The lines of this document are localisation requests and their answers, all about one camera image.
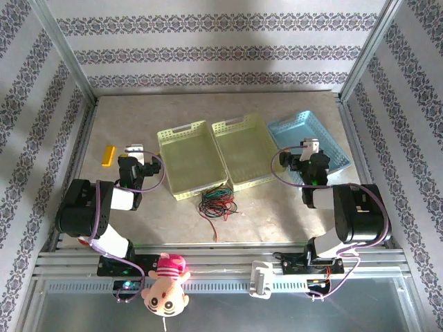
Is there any yellow rectangular block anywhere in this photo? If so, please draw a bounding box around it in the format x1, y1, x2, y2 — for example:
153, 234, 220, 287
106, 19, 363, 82
101, 145, 116, 168

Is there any thin red cable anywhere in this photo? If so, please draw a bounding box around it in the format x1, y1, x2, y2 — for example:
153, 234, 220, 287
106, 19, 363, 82
203, 187, 240, 243

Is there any light blue plastic basket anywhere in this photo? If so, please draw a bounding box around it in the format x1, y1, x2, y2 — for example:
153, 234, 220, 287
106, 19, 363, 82
266, 110, 352, 185

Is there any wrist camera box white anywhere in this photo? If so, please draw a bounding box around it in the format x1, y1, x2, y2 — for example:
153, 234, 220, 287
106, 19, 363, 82
123, 142, 145, 163
299, 138, 321, 163

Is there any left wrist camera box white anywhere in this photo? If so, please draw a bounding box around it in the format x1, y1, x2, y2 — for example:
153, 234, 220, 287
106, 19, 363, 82
123, 142, 145, 163

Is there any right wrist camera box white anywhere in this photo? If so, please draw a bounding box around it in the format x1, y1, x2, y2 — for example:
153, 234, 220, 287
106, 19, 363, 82
299, 138, 321, 163

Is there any aluminium frame rail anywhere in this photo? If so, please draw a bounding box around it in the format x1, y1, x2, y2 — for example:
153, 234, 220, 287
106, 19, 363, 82
33, 243, 408, 278

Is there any slotted grey cable duct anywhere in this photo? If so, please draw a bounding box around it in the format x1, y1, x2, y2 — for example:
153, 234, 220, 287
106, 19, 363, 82
44, 278, 402, 295

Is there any black base plate right arm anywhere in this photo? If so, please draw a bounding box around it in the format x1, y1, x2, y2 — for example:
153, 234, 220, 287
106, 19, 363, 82
272, 251, 345, 277

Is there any aluminium frame post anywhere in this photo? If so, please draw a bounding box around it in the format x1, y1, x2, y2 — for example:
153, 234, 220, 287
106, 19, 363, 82
29, 0, 98, 102
338, 0, 405, 102

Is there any white plastic mount bracket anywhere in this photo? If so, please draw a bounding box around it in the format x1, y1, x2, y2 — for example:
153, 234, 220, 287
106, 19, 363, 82
248, 259, 276, 300

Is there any pale yellow plastic basket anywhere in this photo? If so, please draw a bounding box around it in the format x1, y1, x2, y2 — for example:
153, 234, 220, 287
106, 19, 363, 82
210, 113, 287, 193
156, 120, 230, 202

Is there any plush doll with pink hat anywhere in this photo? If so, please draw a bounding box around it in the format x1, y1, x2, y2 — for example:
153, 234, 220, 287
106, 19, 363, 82
141, 252, 192, 331

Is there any thin green cable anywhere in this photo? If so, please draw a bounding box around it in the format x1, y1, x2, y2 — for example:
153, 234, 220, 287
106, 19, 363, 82
202, 185, 237, 209

